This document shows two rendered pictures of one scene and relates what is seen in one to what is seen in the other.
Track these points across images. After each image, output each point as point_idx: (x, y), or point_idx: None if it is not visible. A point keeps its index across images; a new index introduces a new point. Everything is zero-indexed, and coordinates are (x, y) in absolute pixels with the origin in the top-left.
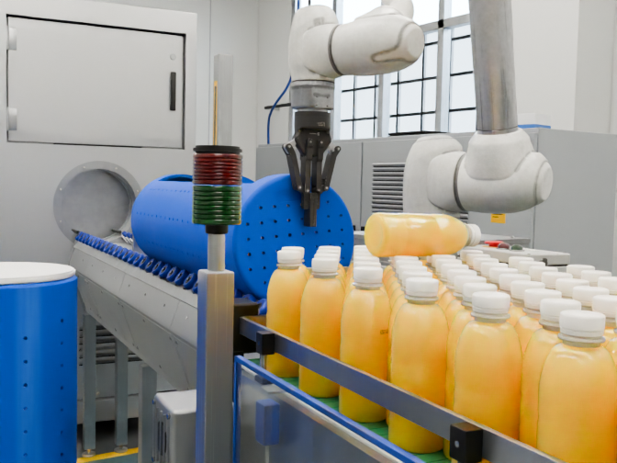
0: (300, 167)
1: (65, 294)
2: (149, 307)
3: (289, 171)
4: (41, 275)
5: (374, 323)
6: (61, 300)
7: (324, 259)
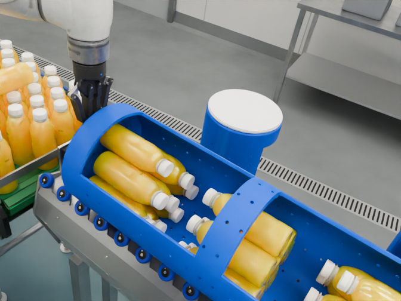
0: (99, 100)
1: (206, 117)
2: None
3: (107, 99)
4: (211, 102)
5: None
6: (205, 117)
7: (49, 67)
